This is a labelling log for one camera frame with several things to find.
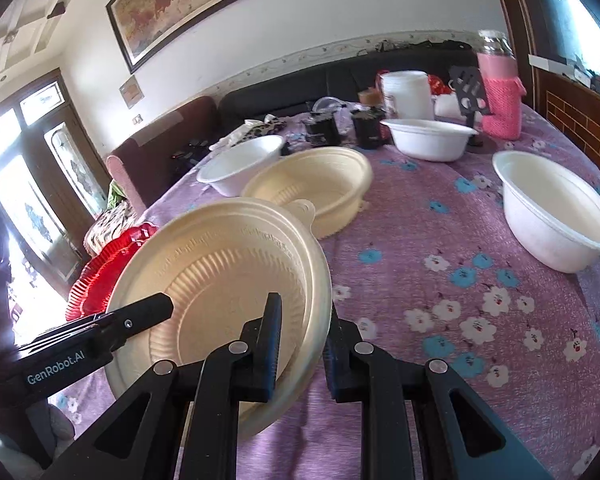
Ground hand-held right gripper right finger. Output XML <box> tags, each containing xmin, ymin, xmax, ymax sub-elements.
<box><xmin>324</xmin><ymin>309</ymin><xmax>556</xmax><ymax>480</ymax></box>

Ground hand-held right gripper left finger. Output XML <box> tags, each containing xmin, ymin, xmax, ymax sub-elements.
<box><xmin>40</xmin><ymin>292</ymin><xmax>283</xmax><ymax>480</ymax></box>

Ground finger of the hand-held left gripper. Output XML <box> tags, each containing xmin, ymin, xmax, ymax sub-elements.
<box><xmin>30</xmin><ymin>312</ymin><xmax>117</xmax><ymax>345</ymax></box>
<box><xmin>87</xmin><ymin>294</ymin><xmax>174</xmax><ymax>350</ymax></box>

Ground red scalloped plate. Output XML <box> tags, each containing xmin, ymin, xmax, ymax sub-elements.
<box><xmin>64</xmin><ymin>223</ymin><xmax>159</xmax><ymax>322</ymax></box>

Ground cream ribbed bowl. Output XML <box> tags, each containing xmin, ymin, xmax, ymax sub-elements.
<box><xmin>242</xmin><ymin>147</ymin><xmax>374</xmax><ymax>239</ymax></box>

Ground white foam bowl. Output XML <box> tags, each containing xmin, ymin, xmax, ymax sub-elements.
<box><xmin>380</xmin><ymin>118</ymin><xmax>479</xmax><ymax>162</ymax></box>
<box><xmin>492</xmin><ymin>150</ymin><xmax>600</xmax><ymax>274</ymax></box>
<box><xmin>197</xmin><ymin>135</ymin><xmax>286</xmax><ymax>197</ymax></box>

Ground brown patterned blanket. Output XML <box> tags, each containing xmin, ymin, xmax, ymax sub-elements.
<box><xmin>83</xmin><ymin>200</ymin><xmax>142</xmax><ymax>257</ymax></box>

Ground green cloth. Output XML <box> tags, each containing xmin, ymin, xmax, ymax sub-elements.
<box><xmin>107</xmin><ymin>180</ymin><xmax>127</xmax><ymax>209</ymax></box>

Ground purple floral tablecloth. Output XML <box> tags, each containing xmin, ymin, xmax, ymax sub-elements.
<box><xmin>45</xmin><ymin>104</ymin><xmax>600</xmax><ymax>480</ymax></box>

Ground remote controls on sofa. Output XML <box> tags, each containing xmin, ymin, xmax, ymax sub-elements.
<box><xmin>171</xmin><ymin>136</ymin><xmax>207</xmax><ymax>162</ymax></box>

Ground wooden glass door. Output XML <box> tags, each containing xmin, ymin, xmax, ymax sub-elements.
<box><xmin>0</xmin><ymin>67</ymin><xmax>112</xmax><ymax>311</ymax></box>

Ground brown armchair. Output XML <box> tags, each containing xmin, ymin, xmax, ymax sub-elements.
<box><xmin>105</xmin><ymin>95</ymin><xmax>221</xmax><ymax>212</ymax></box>

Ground white gloves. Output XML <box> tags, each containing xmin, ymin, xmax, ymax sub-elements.
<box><xmin>209</xmin><ymin>120</ymin><xmax>267</xmax><ymax>152</ymax></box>

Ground small framed plaque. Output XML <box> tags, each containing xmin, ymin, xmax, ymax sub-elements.
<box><xmin>118</xmin><ymin>75</ymin><xmax>145</xmax><ymax>110</ymax></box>

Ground leopard print pouch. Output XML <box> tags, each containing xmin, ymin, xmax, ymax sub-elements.
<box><xmin>250</xmin><ymin>115</ymin><xmax>287</xmax><ymax>137</ymax></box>

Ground black air pump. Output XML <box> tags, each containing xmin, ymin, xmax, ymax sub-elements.
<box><xmin>302</xmin><ymin>110</ymin><xmax>342</xmax><ymax>149</ymax></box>

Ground dark glass jar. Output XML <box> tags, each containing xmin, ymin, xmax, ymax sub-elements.
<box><xmin>352</xmin><ymin>108</ymin><xmax>387</xmax><ymax>150</ymax></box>

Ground black sofa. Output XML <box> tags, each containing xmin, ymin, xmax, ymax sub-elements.
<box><xmin>218</xmin><ymin>41</ymin><xmax>482</xmax><ymax>126</ymax></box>

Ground white plastic jar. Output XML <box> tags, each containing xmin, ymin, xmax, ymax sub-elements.
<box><xmin>380</xmin><ymin>71</ymin><xmax>434</xmax><ymax>122</ymax></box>

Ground red plastic bag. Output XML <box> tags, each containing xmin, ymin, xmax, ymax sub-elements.
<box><xmin>426</xmin><ymin>74</ymin><xmax>454</xmax><ymax>97</ymax></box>

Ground framed horse painting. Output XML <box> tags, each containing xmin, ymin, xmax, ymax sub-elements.
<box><xmin>105</xmin><ymin>0</ymin><xmax>321</xmax><ymax>75</ymax></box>

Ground pink knitted bottle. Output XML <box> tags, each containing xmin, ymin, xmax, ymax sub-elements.
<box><xmin>477</xmin><ymin>30</ymin><xmax>527</xmax><ymax>141</ymax></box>

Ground wooden cabinet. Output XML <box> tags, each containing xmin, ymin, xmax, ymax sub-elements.
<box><xmin>484</xmin><ymin>0</ymin><xmax>600</xmax><ymax>187</ymax></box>

